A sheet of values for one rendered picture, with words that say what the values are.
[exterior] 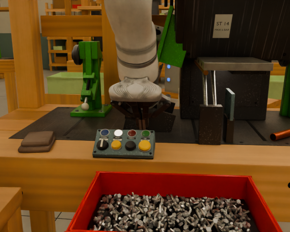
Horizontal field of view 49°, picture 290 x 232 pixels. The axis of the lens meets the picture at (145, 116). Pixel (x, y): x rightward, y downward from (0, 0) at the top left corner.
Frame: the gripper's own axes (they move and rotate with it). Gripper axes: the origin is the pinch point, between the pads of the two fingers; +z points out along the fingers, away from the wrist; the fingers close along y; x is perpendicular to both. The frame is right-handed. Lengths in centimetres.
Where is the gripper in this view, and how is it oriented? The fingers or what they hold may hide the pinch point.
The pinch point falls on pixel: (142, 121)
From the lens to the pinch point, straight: 70.3
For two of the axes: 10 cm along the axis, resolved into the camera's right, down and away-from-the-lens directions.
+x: -0.7, 7.6, -6.5
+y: -10.0, -0.2, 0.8
